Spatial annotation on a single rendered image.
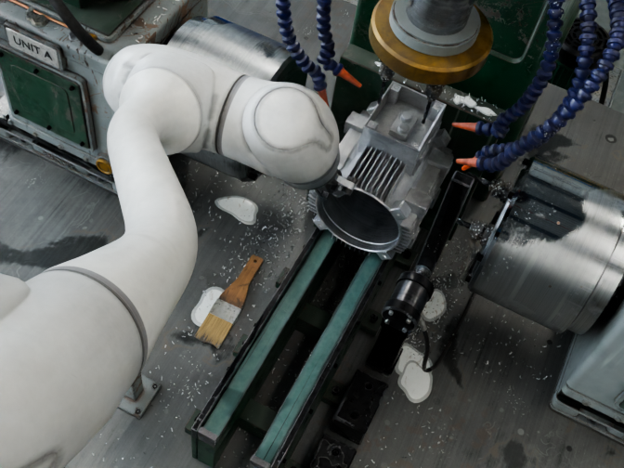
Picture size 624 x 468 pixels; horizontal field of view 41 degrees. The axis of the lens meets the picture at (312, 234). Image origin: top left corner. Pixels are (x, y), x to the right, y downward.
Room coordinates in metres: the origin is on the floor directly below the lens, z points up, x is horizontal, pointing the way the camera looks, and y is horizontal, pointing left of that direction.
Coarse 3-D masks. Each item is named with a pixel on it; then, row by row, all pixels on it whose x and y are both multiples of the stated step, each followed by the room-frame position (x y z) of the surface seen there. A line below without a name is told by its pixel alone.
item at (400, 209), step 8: (376, 104) 1.01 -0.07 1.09; (440, 136) 0.96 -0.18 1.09; (448, 136) 0.98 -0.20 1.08; (440, 144) 0.96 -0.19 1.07; (392, 208) 0.80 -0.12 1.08; (400, 208) 0.80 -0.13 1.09; (408, 208) 0.81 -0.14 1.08; (400, 216) 0.79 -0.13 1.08; (320, 224) 0.83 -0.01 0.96; (384, 256) 0.80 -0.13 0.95; (392, 256) 0.79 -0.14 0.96
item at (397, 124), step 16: (384, 96) 0.98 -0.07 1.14; (400, 96) 1.01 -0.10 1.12; (416, 96) 1.00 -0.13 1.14; (384, 112) 0.97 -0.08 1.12; (400, 112) 0.97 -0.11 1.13; (416, 112) 0.99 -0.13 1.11; (432, 112) 0.97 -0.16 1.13; (368, 128) 0.90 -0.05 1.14; (384, 128) 0.94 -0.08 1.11; (400, 128) 0.92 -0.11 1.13; (416, 128) 0.95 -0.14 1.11; (432, 128) 0.93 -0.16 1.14; (368, 144) 0.90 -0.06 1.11; (384, 144) 0.89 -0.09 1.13; (400, 144) 0.88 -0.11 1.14; (400, 160) 0.88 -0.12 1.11; (416, 160) 0.87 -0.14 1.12
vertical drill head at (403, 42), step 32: (384, 0) 0.98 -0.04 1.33; (416, 0) 0.92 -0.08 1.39; (448, 0) 0.91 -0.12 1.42; (384, 32) 0.91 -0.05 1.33; (416, 32) 0.90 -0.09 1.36; (448, 32) 0.91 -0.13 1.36; (480, 32) 0.95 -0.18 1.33; (384, 64) 0.90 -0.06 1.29; (416, 64) 0.86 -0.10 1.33; (448, 64) 0.88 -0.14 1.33; (480, 64) 0.90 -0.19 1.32
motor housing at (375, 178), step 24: (432, 144) 0.96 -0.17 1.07; (360, 168) 0.86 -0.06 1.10; (384, 168) 0.86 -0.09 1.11; (432, 168) 0.91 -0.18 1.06; (312, 192) 0.84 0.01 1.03; (360, 192) 0.92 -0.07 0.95; (384, 192) 0.82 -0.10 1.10; (432, 192) 0.88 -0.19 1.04; (336, 216) 0.85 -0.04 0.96; (360, 216) 0.88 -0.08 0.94; (384, 216) 0.88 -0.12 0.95; (408, 216) 0.81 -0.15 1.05; (336, 240) 0.82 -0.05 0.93; (360, 240) 0.82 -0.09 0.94; (384, 240) 0.82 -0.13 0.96; (408, 240) 0.79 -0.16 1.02
